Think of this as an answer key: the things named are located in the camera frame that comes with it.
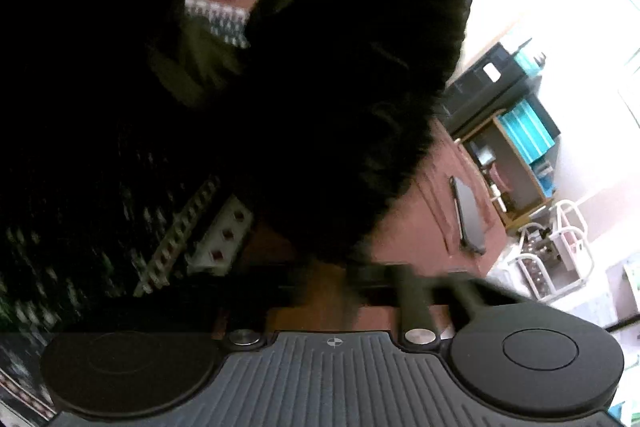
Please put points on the navy patterned cloth mat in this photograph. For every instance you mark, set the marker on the navy patterned cloth mat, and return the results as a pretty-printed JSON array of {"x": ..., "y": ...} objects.
[{"x": 113, "y": 119}]

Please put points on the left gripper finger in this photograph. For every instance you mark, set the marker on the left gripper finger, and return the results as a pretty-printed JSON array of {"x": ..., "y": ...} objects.
[{"x": 412, "y": 295}]

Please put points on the dark olive garment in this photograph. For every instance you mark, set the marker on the dark olive garment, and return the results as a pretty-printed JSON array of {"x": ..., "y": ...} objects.
[{"x": 338, "y": 96}]

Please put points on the black shelf unit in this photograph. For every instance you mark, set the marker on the black shelf unit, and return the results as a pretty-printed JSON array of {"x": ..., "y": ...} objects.
[{"x": 494, "y": 112}]

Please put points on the white wire rack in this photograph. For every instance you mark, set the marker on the white wire rack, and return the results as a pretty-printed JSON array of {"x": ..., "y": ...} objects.
[{"x": 551, "y": 261}]

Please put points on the black smartphone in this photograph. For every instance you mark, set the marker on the black smartphone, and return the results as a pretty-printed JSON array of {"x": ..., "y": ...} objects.
[{"x": 472, "y": 236}]

